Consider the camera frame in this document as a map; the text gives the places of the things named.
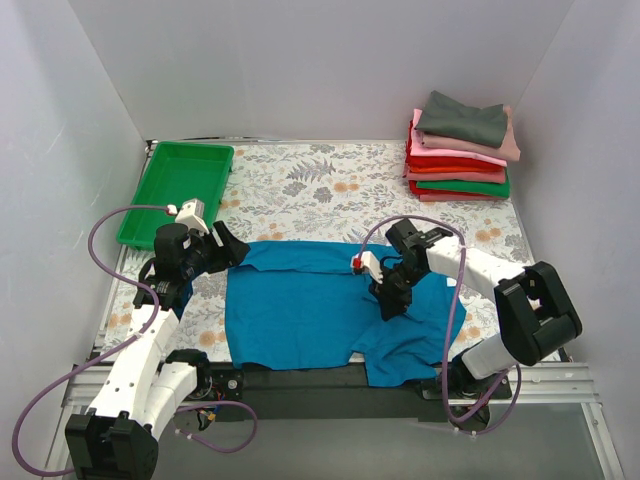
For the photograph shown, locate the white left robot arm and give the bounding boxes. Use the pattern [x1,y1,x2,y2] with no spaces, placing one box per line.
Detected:
[65,221,250,479]

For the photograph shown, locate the dusty pink folded t shirt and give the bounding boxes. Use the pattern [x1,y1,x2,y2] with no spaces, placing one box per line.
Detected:
[412,104,522,162]

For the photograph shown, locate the light pink folded t shirt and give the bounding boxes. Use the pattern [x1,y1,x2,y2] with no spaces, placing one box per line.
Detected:
[407,122,507,167]

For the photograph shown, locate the aluminium frame rail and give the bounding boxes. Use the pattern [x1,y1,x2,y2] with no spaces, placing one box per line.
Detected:
[42,362,626,480]

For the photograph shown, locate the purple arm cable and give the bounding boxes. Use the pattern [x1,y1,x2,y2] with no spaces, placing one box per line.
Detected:
[10,204,259,476]
[358,215,523,435]

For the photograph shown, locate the blue t shirt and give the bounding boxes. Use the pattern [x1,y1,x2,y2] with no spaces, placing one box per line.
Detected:
[225,241,466,388]

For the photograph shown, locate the floral table mat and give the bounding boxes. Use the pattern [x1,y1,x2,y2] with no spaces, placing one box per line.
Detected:
[94,141,533,362]

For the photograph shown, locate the orange folded t shirt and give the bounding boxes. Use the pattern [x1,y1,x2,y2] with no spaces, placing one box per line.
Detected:
[406,167,501,175]

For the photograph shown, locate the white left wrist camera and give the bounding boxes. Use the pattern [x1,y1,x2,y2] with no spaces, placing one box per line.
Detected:
[167,198,210,235]

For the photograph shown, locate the bottom pink folded t shirt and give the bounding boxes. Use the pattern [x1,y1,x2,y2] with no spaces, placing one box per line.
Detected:
[418,192,503,202]

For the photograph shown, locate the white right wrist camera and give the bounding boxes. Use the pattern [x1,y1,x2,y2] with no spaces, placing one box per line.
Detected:
[350,250,383,284]

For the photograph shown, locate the green plastic tray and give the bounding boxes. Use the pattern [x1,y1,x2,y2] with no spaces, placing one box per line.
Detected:
[116,141,235,251]

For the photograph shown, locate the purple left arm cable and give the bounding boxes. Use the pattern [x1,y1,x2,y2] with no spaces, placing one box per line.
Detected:
[10,204,259,476]

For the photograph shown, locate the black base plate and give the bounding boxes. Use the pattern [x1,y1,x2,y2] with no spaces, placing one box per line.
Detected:
[154,360,511,424]

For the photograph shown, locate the green folded t shirt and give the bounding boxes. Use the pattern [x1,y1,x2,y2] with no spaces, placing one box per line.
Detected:
[409,180,511,198]

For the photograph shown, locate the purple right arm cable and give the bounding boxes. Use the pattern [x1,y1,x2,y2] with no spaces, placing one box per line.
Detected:
[358,215,523,435]

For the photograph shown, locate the salmon folded t shirt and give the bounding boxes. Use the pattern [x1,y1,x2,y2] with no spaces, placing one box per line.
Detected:
[403,169,507,184]

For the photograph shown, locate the grey folded t shirt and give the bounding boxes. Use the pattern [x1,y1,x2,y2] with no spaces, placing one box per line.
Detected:
[414,90,508,148]

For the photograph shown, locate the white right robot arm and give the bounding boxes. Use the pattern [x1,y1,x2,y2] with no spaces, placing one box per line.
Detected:
[351,215,583,398]

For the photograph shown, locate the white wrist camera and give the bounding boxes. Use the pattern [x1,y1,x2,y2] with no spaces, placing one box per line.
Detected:
[350,250,383,284]
[167,198,210,235]

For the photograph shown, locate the red folded t shirt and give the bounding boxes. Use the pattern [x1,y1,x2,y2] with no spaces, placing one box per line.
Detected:
[405,128,505,170]

